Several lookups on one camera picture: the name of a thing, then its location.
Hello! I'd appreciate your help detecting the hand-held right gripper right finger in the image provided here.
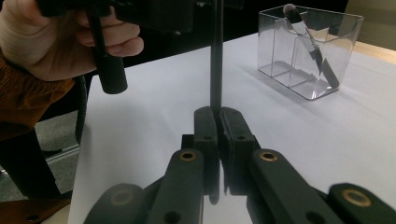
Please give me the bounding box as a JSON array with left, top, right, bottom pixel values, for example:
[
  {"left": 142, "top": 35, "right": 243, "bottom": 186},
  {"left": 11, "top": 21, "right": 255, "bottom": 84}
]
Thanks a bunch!
[{"left": 219, "top": 106, "right": 262, "bottom": 196}]

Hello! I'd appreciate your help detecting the clear plastic organizer box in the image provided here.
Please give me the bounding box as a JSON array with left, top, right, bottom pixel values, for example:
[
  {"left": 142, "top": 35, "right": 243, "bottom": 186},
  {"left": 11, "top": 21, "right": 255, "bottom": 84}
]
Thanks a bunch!
[{"left": 257, "top": 4, "right": 365, "bottom": 102}]

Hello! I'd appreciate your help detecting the black stand post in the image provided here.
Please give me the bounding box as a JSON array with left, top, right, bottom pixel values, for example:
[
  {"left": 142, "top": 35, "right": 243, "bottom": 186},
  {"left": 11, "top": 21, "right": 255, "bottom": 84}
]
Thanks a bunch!
[{"left": 0, "top": 129, "right": 64, "bottom": 200}]

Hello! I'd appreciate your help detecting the thick black makeup brush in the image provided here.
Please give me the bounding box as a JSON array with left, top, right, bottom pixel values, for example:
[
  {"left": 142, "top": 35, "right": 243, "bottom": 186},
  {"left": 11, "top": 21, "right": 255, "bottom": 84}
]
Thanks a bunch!
[{"left": 282, "top": 3, "right": 341, "bottom": 90}]

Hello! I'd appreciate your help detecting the white table mat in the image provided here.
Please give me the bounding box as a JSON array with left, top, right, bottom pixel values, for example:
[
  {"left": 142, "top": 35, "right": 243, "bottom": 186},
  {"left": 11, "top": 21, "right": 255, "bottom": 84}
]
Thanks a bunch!
[{"left": 66, "top": 32, "right": 396, "bottom": 224}]

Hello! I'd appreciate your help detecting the thin black makeup brush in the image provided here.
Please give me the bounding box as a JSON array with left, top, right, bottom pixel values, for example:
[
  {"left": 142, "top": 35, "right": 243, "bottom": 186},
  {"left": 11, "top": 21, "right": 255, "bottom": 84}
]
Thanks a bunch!
[{"left": 208, "top": 0, "right": 225, "bottom": 205}]

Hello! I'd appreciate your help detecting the left hand-held gripper cable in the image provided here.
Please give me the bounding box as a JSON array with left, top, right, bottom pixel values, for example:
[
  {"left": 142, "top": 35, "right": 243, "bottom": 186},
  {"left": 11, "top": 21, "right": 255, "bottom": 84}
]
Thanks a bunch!
[{"left": 74, "top": 74, "right": 89, "bottom": 146}]

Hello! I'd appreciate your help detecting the wooden table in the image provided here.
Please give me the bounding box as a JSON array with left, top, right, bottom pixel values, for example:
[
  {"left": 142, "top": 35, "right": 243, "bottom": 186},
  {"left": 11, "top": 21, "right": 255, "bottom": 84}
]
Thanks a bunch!
[{"left": 351, "top": 40, "right": 396, "bottom": 66}]

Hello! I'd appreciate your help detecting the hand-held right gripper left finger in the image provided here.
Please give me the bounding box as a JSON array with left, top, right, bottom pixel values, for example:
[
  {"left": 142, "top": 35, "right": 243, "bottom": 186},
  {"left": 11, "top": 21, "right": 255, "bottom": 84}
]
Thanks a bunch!
[{"left": 181, "top": 105, "right": 220, "bottom": 198}]

